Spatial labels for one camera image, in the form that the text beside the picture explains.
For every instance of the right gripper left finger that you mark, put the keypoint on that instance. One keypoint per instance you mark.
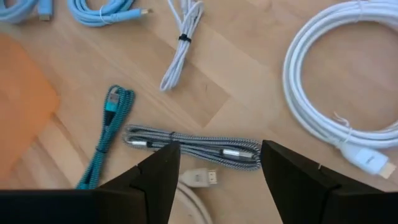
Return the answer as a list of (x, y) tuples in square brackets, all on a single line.
[(140, 199)]

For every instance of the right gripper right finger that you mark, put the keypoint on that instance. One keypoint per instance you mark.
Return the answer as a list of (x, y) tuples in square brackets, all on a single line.
[(311, 199)]

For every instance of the orange translucent plastic tray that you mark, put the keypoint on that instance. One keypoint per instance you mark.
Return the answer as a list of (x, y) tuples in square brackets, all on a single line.
[(21, 109)]

